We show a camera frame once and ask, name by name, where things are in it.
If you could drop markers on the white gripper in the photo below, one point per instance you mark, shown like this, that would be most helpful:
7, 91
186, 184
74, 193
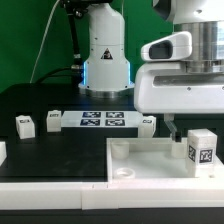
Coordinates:
166, 88

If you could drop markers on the white square tabletop part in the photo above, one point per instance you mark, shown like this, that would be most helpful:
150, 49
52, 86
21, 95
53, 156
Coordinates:
146, 158

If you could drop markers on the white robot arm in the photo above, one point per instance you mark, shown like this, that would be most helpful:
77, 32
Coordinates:
107, 72

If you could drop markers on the white U-shaped fence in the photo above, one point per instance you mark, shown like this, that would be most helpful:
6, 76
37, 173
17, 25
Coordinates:
149, 193

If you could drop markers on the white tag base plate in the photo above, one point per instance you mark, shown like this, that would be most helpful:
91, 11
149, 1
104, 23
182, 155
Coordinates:
101, 119

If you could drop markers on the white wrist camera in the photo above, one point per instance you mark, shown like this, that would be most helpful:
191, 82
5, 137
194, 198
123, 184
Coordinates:
175, 47

